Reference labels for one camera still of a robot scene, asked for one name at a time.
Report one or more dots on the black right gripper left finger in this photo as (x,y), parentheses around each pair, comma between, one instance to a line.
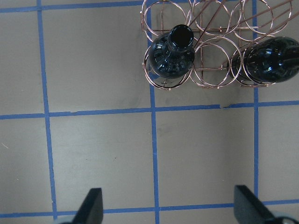
(91,210)

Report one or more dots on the copper wire wine rack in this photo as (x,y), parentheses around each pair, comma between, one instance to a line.
(219,34)

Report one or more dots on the dark bottle in rack corner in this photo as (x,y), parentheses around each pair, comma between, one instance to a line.
(172,54)

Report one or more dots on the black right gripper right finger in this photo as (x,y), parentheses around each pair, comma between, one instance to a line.
(248,209)

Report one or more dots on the dark bottle in rack end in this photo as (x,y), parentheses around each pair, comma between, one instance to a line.
(274,60)

